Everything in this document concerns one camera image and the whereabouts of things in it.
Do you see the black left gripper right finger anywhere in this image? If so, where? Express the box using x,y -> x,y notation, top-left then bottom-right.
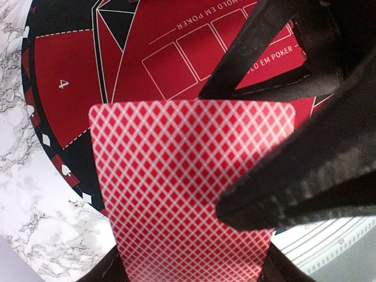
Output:
260,244 -> 315,282

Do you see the red playing card deck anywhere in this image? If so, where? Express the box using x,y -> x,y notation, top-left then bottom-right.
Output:
89,100 -> 296,281

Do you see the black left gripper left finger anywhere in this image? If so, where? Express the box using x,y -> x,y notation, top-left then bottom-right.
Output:
77,247 -> 127,282

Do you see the round red black poker mat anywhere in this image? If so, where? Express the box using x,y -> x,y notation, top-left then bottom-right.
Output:
22,1 -> 329,211

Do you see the aluminium front rail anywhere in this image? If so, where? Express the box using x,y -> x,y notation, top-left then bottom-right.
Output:
271,216 -> 375,275

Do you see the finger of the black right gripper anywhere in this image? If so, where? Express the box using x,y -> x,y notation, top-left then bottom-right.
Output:
199,1 -> 375,100
216,54 -> 375,231

